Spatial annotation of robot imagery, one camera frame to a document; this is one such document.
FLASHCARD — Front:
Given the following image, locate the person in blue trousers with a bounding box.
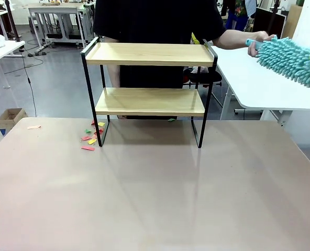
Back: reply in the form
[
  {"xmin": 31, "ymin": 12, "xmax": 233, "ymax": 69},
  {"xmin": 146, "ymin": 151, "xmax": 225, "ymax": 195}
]
[{"xmin": 224, "ymin": 0, "xmax": 257, "ymax": 32}]

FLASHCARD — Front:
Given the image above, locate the black office chair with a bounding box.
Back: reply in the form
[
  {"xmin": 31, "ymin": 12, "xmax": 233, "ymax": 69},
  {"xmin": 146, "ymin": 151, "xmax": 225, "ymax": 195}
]
[{"xmin": 183, "ymin": 68, "xmax": 223, "ymax": 88}]

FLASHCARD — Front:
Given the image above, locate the person in black shirt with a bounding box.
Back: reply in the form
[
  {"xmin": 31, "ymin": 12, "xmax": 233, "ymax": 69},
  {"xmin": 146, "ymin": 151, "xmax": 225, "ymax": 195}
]
[{"xmin": 93, "ymin": 0, "xmax": 226, "ymax": 89}]

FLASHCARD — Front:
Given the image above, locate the black tripod pole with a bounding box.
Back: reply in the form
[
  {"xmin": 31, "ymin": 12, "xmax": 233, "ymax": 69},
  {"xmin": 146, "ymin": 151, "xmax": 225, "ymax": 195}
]
[{"xmin": 3, "ymin": 0, "xmax": 22, "ymax": 43}]

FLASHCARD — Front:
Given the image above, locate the teal microfiber duster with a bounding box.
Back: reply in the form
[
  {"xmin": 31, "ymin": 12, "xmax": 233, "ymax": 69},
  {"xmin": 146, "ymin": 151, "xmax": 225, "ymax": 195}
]
[{"xmin": 246, "ymin": 36, "xmax": 310, "ymax": 89}]

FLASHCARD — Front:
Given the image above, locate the open cardboard box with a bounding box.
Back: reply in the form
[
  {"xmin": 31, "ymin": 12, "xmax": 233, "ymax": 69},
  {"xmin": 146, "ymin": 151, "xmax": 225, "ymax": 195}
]
[{"xmin": 0, "ymin": 108, "xmax": 28, "ymax": 136}]

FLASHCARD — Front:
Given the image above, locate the person's left forearm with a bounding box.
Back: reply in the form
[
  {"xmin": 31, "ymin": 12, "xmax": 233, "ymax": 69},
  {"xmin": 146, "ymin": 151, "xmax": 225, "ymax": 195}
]
[{"xmin": 213, "ymin": 28, "xmax": 262, "ymax": 50}]

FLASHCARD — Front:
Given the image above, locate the brown cardboard panel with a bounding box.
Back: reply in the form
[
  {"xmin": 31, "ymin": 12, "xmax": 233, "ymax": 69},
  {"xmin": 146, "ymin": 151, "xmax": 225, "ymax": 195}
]
[{"xmin": 282, "ymin": 4, "xmax": 304, "ymax": 40}]

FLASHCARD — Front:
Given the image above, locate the grey metal workbench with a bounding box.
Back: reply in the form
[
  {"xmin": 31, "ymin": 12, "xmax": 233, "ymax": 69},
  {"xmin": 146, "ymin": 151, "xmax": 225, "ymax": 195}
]
[{"xmin": 28, "ymin": 2, "xmax": 87, "ymax": 50}]

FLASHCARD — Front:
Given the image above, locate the large white curved desk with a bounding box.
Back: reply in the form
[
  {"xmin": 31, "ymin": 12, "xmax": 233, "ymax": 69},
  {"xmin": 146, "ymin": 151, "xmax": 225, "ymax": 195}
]
[{"xmin": 211, "ymin": 45, "xmax": 310, "ymax": 129}]

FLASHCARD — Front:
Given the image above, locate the two-tier wooden black-frame shelf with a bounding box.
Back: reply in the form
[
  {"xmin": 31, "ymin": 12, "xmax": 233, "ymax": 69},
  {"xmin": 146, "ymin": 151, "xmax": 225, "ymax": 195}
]
[{"xmin": 80, "ymin": 36, "xmax": 219, "ymax": 149}]

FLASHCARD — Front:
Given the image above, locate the person's left hand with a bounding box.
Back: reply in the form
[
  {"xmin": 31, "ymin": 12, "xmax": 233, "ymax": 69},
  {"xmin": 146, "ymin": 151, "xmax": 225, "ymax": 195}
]
[{"xmin": 247, "ymin": 30, "xmax": 278, "ymax": 58}]

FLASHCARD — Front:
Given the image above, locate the thin black hanging cable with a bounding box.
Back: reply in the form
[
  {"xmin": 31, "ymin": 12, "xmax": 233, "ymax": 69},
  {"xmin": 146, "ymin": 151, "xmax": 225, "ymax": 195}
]
[{"xmin": 18, "ymin": 48, "xmax": 38, "ymax": 118}]

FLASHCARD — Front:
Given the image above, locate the black computer monitor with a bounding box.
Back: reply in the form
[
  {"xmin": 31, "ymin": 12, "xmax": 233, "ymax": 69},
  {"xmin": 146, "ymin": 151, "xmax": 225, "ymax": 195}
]
[{"xmin": 253, "ymin": 7, "xmax": 286, "ymax": 40}]

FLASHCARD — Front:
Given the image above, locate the black clamp pole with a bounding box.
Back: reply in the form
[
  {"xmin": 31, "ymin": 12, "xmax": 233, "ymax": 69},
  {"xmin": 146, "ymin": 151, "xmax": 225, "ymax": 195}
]
[{"xmin": 266, "ymin": 0, "xmax": 281, "ymax": 36}]

